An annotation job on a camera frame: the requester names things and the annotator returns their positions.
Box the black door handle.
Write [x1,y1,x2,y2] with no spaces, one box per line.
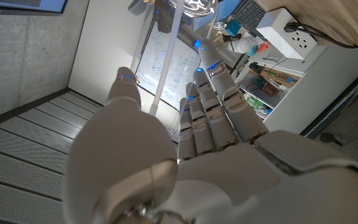
[318,131,344,147]

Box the teal cube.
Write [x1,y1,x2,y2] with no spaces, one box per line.
[224,19,243,37]

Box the white shelf cabinet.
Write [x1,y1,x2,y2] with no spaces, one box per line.
[233,45,358,135]

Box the clear plastic bag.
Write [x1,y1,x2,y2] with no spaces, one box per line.
[231,32,259,54]

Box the open laptop blue screen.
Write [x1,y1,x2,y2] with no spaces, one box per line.
[194,0,267,32]

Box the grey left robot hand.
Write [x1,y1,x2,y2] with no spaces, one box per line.
[63,38,358,224]

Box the clear dispenser bottle black pump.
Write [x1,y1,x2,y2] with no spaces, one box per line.
[131,0,220,142]

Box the whiteboard black frame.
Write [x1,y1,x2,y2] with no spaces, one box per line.
[133,18,203,112]

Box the grey office chair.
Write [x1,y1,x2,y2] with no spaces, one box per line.
[127,0,147,16]

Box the black computer monitor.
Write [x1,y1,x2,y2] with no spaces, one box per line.
[0,0,70,16]

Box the black power strip cable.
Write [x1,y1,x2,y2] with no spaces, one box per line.
[283,21,358,49]

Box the white power adapter box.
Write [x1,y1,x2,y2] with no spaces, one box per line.
[255,7,318,60]

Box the cardboard box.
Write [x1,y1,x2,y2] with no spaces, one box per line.
[259,65,303,85]

